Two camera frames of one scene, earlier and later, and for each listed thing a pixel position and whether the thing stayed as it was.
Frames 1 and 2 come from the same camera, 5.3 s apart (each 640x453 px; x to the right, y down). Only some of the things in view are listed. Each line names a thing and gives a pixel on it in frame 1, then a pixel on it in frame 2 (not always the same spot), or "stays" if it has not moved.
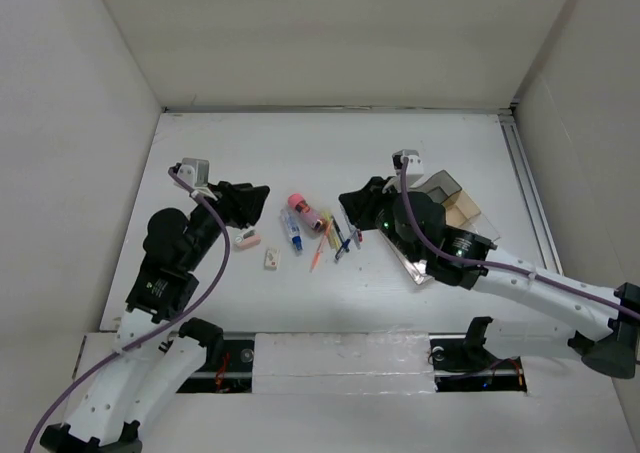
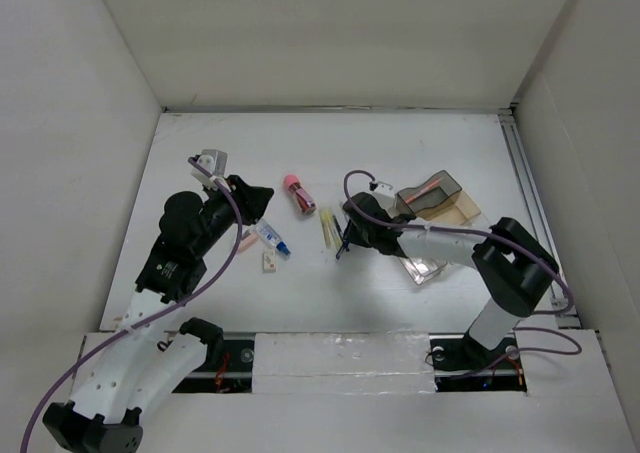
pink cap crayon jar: (311, 217) to (305, 202)
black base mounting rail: (234, 375) stays
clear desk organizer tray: (460, 211) stays
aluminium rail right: (534, 202) stays
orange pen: (321, 246) to (423, 190)
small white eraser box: (272, 259) stays
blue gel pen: (345, 246) stays
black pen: (338, 230) stays
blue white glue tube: (292, 231) to (272, 238)
